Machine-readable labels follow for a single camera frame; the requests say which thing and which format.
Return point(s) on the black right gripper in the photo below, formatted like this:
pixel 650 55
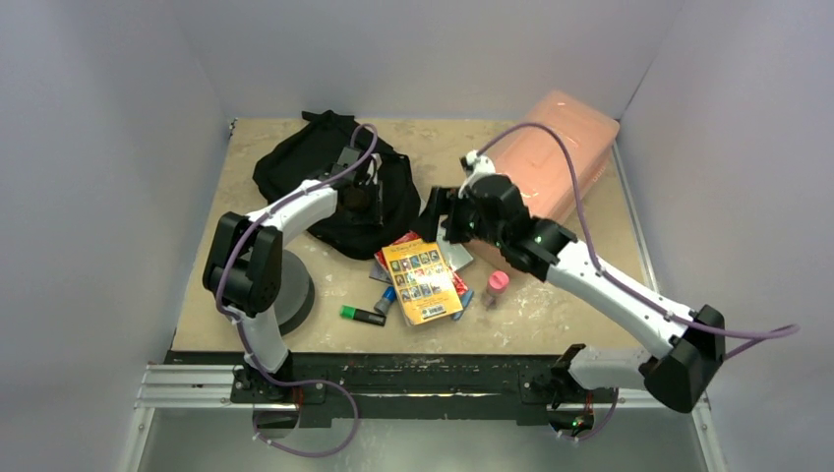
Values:
pixel 447 216

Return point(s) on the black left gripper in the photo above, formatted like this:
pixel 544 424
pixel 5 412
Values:
pixel 373 217

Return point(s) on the black student backpack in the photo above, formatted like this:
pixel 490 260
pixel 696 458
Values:
pixel 318 149

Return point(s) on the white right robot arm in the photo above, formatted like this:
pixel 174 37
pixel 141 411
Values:
pixel 683 348

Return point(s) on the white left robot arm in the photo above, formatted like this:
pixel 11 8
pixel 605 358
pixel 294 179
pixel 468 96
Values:
pixel 243 271

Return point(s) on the blue capped glue stick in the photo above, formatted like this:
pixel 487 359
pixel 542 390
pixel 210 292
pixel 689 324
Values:
pixel 388 298

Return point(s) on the pink capped small bottle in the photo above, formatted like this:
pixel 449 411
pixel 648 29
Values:
pixel 496 285

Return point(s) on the green highlighter marker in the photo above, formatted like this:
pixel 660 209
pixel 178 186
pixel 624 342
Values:
pixel 362 316

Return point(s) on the grey foam roll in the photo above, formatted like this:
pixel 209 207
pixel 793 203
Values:
pixel 296 296

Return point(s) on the translucent pink plastic storage box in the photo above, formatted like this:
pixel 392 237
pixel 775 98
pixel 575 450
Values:
pixel 536 164

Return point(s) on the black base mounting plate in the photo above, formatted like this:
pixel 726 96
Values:
pixel 529 390

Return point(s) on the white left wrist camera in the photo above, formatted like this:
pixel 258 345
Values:
pixel 374 164

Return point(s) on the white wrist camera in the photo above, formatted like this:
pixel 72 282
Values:
pixel 374 164
pixel 475 165

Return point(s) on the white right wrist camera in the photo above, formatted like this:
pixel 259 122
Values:
pixel 475 165

